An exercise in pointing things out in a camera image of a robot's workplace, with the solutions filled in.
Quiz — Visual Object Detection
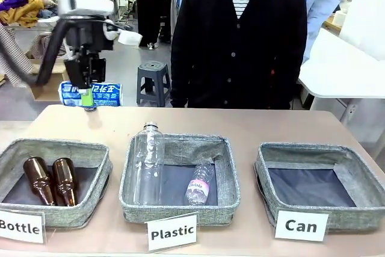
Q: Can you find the checkered cloth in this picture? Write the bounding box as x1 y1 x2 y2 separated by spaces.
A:
0 22 34 87

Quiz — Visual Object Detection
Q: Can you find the small clear plastic bottle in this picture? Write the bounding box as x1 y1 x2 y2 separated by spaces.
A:
183 161 216 206

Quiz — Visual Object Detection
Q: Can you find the grey fabric basket bottle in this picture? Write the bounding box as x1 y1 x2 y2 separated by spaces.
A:
0 137 114 229

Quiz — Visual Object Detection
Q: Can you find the person's right forearm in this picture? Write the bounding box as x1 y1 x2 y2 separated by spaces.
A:
170 43 194 109

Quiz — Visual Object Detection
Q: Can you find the grey fabric basket plastic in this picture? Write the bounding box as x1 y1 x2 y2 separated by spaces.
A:
119 132 242 228

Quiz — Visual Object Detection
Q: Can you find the person's left forearm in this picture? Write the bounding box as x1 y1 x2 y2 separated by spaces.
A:
288 28 309 90

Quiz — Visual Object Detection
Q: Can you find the blue white printed package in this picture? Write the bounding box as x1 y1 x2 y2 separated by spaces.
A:
58 81 124 108

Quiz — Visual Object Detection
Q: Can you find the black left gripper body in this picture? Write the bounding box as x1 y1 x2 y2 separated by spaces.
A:
64 17 115 60

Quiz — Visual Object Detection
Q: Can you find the white sign reading Plastic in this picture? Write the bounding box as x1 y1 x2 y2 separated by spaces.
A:
144 211 200 253

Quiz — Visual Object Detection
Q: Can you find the grey plastic stool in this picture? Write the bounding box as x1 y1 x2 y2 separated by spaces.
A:
135 61 171 108

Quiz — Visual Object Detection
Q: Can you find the pile of colourful clothes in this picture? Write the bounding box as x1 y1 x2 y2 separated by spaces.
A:
0 0 58 28

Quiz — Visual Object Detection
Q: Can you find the person in black cardigan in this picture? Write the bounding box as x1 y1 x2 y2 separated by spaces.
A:
169 0 309 111

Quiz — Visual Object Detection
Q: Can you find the white sign reading Can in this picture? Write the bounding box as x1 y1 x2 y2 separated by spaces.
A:
274 209 330 243

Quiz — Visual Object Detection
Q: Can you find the white paper roll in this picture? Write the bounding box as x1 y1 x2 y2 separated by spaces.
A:
333 10 350 28

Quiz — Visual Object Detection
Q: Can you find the open wooden box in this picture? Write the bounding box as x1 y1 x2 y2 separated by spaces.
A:
29 58 70 102

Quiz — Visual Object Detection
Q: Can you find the person in blue shirt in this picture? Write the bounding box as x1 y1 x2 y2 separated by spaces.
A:
282 0 344 63

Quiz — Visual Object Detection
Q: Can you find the black corrugated cable hose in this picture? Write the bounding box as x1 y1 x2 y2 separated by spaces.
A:
0 18 70 87

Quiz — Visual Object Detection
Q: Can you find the brown glass bottle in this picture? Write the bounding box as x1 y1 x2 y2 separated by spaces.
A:
23 156 58 207
51 157 80 208

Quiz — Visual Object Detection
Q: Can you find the white sign reading Bottle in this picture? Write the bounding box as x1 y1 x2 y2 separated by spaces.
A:
0 208 47 244

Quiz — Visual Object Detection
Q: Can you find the white side table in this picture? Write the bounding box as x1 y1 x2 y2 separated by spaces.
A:
297 27 385 126

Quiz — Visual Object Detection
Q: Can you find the grey fabric basket can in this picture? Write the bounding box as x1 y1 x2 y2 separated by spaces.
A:
253 141 385 234

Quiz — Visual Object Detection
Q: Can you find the large clear plastic bottle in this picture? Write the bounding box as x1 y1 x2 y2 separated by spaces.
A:
131 121 166 206

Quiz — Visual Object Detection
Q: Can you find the person in dark red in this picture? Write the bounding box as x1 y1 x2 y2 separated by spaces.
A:
131 0 164 49

